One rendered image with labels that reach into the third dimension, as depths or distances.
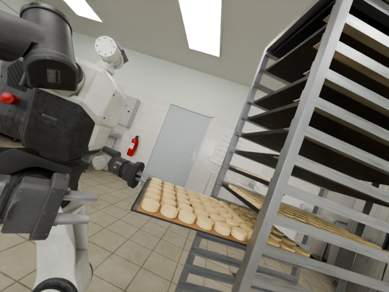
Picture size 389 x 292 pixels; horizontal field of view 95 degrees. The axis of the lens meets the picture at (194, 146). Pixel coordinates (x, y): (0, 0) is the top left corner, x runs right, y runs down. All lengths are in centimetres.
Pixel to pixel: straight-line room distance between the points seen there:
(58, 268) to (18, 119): 48
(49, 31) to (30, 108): 24
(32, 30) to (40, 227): 37
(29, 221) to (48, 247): 38
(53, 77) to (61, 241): 49
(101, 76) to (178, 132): 368
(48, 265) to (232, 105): 397
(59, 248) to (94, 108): 46
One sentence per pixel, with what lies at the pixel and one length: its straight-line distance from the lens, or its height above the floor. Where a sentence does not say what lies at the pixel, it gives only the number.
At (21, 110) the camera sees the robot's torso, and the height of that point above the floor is 108.
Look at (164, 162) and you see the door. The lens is 424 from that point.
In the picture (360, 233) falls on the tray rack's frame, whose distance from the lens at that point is 115.
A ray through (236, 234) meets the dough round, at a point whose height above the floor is 96.
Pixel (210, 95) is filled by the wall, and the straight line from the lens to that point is 432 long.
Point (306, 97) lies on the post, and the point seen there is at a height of 140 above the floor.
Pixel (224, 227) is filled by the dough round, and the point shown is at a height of 97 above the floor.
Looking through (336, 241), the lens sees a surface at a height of 105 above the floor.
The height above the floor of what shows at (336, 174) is 124.
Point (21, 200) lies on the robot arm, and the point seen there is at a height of 97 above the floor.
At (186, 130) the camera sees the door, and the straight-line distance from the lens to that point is 419.
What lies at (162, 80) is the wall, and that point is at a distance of 465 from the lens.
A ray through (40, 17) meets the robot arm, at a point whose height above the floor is 129.
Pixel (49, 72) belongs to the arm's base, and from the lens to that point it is 52.
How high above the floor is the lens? 114
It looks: 2 degrees up
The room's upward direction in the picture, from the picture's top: 21 degrees clockwise
